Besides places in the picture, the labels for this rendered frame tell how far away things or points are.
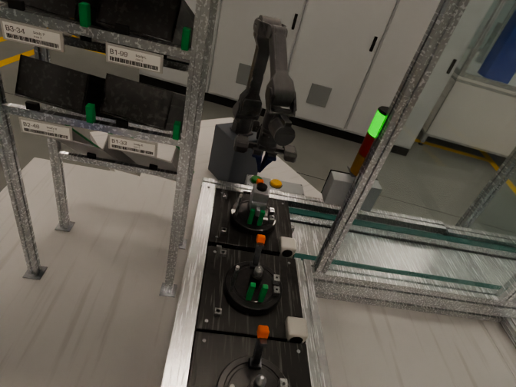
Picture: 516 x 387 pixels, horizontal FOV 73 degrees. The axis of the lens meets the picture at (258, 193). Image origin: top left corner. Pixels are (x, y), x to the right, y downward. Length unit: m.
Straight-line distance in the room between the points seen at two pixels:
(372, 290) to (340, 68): 3.07
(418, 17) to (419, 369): 3.31
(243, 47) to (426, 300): 3.22
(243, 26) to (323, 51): 0.85
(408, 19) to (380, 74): 0.54
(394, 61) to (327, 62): 0.65
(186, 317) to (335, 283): 0.43
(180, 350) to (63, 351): 0.26
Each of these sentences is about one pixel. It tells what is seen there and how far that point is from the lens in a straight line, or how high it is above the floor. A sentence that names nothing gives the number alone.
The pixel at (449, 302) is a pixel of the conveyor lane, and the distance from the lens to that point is 1.21.
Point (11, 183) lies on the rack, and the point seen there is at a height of 1.14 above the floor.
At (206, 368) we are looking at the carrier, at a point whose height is 0.97.
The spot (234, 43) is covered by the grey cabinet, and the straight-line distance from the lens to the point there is 3.90.
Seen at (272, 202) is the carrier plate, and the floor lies 0.97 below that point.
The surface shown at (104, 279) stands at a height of 0.86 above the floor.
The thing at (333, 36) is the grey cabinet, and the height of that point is 1.02.
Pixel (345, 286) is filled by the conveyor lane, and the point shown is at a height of 0.93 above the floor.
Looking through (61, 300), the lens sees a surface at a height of 0.86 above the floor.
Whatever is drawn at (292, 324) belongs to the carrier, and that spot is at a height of 0.99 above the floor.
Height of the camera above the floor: 1.64
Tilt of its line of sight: 36 degrees down
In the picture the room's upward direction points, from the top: 16 degrees clockwise
